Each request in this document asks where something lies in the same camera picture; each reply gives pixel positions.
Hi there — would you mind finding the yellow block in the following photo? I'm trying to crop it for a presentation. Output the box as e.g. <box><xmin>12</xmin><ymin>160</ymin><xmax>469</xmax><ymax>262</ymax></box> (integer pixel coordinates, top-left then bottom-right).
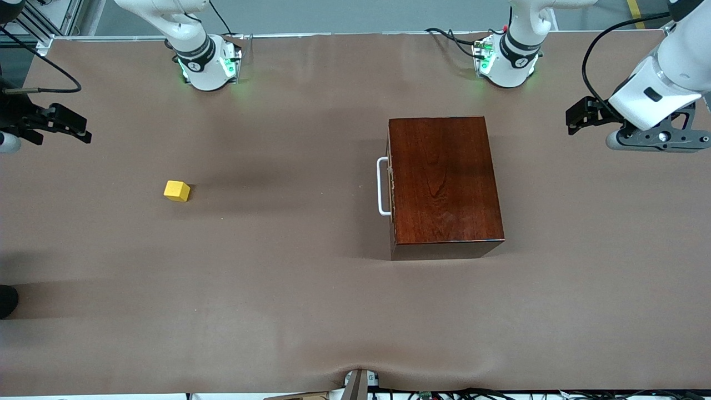
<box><xmin>163</xmin><ymin>180</ymin><xmax>191</xmax><ymax>203</ymax></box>

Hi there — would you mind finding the brown table mat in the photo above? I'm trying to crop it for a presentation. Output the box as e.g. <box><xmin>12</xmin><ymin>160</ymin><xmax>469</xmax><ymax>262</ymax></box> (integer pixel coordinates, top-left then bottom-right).
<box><xmin>0</xmin><ymin>31</ymin><xmax>711</xmax><ymax>396</ymax></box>

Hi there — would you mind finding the black rounded object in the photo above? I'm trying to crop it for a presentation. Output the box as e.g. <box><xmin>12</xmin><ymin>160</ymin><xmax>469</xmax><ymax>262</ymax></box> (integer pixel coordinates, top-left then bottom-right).
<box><xmin>0</xmin><ymin>284</ymin><xmax>19</xmax><ymax>320</ymax></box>

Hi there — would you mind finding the tan cardboard piece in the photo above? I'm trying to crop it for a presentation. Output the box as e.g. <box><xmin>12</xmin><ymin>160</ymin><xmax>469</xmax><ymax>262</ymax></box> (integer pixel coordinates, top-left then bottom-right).
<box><xmin>264</xmin><ymin>391</ymin><xmax>329</xmax><ymax>400</ymax></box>

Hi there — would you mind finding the dark wooden drawer cabinet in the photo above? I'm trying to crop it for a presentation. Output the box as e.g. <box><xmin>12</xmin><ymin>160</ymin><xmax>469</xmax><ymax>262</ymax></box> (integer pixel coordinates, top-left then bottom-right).
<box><xmin>387</xmin><ymin>116</ymin><xmax>505</xmax><ymax>262</ymax></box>

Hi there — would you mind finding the black cable bundle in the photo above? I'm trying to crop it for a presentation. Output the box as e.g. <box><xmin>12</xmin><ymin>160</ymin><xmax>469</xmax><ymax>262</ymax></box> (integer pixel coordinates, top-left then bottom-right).
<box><xmin>378</xmin><ymin>388</ymin><xmax>711</xmax><ymax>400</ymax></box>

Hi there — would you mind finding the aluminium frame profile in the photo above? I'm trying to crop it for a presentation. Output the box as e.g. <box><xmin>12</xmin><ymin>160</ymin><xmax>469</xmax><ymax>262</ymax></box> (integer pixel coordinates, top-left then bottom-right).
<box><xmin>22</xmin><ymin>0</ymin><xmax>84</xmax><ymax>56</ymax></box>

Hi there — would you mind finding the dark grey camera mount bracket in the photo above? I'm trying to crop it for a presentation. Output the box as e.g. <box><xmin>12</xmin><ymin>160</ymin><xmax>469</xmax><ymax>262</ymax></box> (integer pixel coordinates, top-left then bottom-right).
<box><xmin>617</xmin><ymin>103</ymin><xmax>711</xmax><ymax>153</ymax></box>

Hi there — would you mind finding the black base cable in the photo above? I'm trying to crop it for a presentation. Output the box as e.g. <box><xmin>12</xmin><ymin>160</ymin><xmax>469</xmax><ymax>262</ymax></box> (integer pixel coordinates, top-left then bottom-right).
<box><xmin>425</xmin><ymin>27</ymin><xmax>485</xmax><ymax>57</ymax></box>
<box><xmin>208</xmin><ymin>0</ymin><xmax>241</xmax><ymax>41</ymax></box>

